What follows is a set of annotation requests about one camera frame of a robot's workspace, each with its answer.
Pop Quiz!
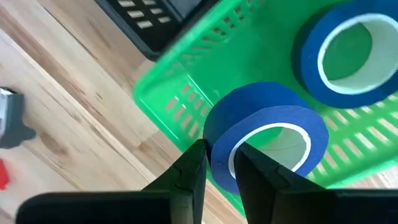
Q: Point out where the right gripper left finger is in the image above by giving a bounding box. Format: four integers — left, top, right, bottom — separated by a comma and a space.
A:
141, 138, 208, 224

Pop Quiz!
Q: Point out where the green plastic basket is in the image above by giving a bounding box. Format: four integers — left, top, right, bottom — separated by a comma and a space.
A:
132, 0, 398, 218

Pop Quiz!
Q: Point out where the red mini stapler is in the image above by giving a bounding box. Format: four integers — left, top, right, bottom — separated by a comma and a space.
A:
0, 158, 11, 191

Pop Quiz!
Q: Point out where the dark blue tape roll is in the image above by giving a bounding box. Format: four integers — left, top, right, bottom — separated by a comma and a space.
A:
291, 0, 398, 110

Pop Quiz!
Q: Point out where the purple tape roll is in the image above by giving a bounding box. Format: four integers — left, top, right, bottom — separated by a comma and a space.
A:
202, 81, 330, 195

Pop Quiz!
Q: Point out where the black plastic basket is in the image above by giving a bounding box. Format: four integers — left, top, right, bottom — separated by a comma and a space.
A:
93, 0, 224, 62

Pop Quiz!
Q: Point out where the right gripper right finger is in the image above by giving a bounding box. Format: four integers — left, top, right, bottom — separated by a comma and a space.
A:
233, 142, 326, 224

